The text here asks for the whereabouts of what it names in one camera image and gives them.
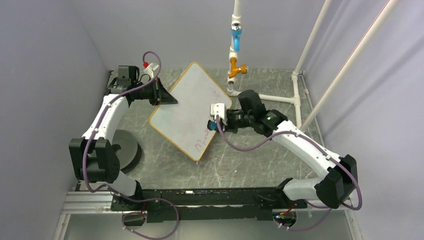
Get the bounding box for orange faucet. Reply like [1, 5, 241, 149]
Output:
[228, 57, 249, 79]

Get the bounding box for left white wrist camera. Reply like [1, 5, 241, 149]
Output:
[143, 62, 160, 79]

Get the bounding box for white pvc pipe frame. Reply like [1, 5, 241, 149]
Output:
[226, 0, 403, 132]

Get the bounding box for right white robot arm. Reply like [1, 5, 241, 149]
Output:
[210, 90, 359, 209]

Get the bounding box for aluminium frame rail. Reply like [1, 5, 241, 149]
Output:
[61, 190, 354, 215]

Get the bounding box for yellow framed whiteboard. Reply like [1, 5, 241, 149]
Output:
[148, 62, 232, 161]

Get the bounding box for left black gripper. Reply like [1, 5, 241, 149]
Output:
[132, 77, 178, 106]

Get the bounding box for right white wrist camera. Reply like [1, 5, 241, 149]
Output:
[209, 103, 230, 125]

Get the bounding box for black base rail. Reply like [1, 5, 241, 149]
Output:
[110, 186, 307, 223]

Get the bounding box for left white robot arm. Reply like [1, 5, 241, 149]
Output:
[69, 62, 178, 210]

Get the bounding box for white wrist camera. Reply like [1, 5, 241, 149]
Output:
[143, 62, 160, 79]
[209, 103, 230, 125]

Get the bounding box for blue pipe valve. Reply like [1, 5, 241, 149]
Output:
[230, 21, 243, 52]

